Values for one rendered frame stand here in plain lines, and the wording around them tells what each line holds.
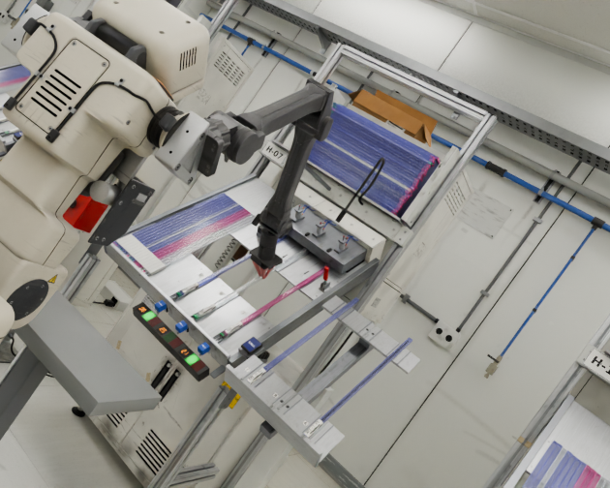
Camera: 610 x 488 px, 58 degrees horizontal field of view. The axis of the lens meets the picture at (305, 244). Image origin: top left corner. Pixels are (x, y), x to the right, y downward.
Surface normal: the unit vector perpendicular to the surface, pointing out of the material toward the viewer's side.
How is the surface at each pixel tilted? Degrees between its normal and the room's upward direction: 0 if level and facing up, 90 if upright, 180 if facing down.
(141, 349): 90
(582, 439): 44
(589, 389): 90
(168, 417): 90
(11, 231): 82
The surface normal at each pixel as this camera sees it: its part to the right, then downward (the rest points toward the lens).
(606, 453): 0.13, -0.76
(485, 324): -0.40, -0.25
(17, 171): -0.13, -0.22
